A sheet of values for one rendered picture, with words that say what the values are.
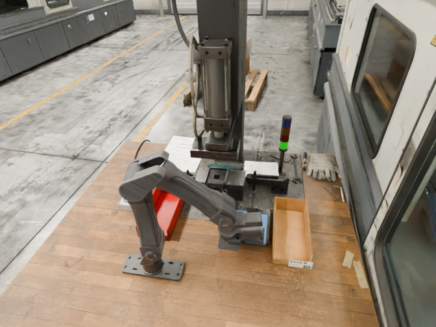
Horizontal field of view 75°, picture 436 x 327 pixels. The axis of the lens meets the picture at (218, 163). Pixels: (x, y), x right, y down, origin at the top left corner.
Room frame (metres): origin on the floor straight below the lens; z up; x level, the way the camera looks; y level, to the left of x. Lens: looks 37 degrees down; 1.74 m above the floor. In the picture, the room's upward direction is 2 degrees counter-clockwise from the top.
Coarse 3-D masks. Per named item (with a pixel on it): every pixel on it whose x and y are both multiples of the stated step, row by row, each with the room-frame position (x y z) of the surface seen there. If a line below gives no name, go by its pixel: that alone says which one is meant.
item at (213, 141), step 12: (216, 132) 0.89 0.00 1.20; (228, 132) 0.92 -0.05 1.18; (192, 144) 0.92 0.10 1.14; (204, 144) 0.91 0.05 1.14; (216, 144) 0.85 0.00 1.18; (228, 144) 0.87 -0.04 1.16; (192, 156) 0.88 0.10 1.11; (204, 156) 0.87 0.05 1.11; (216, 156) 0.86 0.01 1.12; (228, 156) 0.85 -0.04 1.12
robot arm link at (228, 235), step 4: (236, 228) 0.52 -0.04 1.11; (240, 228) 0.52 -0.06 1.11; (220, 232) 0.52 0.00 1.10; (224, 232) 0.52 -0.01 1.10; (228, 232) 0.52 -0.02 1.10; (232, 232) 0.51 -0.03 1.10; (236, 232) 0.51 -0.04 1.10; (240, 232) 0.51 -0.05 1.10; (224, 236) 0.51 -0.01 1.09; (228, 236) 0.51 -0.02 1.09; (232, 236) 0.51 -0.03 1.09
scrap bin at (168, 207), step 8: (160, 192) 0.90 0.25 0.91; (160, 200) 0.86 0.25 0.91; (168, 200) 0.85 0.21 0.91; (176, 200) 0.85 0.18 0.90; (160, 208) 0.81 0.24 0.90; (168, 208) 0.81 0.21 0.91; (176, 208) 0.76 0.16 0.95; (160, 216) 0.77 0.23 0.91; (168, 216) 0.77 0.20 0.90; (176, 216) 0.75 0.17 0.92; (160, 224) 0.73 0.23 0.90; (168, 224) 0.72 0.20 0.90; (168, 232) 0.65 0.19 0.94; (168, 240) 0.65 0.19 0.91
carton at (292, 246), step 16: (288, 208) 0.77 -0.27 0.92; (304, 208) 0.75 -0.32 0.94; (288, 224) 0.70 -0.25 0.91; (304, 224) 0.69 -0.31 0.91; (272, 240) 0.62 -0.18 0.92; (288, 240) 0.63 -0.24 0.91; (304, 240) 0.63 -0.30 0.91; (272, 256) 0.54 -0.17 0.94; (288, 256) 0.56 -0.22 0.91; (304, 256) 0.56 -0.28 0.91
